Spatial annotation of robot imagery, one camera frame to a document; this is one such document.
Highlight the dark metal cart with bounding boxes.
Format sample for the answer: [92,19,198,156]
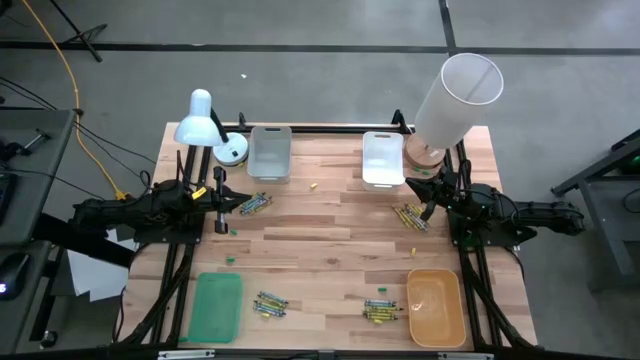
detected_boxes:
[549,127,640,294]

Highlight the white paper sheets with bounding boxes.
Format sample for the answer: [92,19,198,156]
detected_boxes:
[66,227,140,304]

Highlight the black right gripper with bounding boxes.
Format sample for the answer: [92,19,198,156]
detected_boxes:
[404,169,471,223]

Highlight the orange plastic tray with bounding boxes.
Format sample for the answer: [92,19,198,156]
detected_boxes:
[405,267,468,350]

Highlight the grey side desk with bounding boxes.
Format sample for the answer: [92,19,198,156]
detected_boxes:
[0,107,77,247]

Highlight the black computer mouse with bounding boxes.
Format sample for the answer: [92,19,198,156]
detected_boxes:
[0,251,32,302]

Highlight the cylinder shade wooden table lamp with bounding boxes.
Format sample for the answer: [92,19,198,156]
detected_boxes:
[403,52,505,170]

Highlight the black desk clamp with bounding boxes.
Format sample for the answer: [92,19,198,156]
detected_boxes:
[0,127,52,162]

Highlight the white gooseneck desk lamp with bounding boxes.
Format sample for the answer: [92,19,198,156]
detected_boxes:
[173,88,250,167]

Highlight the white plastic handled bin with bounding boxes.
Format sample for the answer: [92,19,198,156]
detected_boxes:
[361,130,407,192]
[246,125,294,185]

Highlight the black aluminium table frame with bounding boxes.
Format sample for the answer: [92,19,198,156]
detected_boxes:
[112,108,540,360]

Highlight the green plastic tray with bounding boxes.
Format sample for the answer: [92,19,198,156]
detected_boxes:
[186,271,245,345]

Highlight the black tripod stand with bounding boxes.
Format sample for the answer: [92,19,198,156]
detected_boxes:
[47,0,109,64]

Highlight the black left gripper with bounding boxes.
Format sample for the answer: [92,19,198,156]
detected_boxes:
[197,167,254,235]

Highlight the yellow cable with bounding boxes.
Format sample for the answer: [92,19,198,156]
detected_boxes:
[19,0,132,201]

